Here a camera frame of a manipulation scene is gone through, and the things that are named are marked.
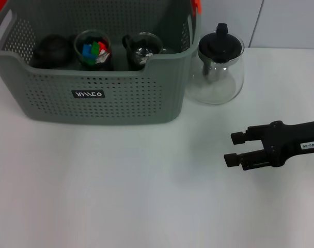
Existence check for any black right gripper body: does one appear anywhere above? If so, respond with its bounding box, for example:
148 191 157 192
264 119 314 169

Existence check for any translucent white square brick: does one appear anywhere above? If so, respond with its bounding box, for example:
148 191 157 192
95 50 109 65

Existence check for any green two-stud brick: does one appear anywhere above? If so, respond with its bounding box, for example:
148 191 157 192
91 41 101 57

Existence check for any blue square toy brick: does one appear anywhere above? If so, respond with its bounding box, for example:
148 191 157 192
82 44 93 59

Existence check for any grey perforated storage bin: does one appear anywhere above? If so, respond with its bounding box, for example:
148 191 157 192
0 0 202 127

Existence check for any glass teapot with black lid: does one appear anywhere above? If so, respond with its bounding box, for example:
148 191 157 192
185 23 245 105

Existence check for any black ceramic teapot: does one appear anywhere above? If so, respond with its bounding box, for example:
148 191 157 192
32 34 74 69

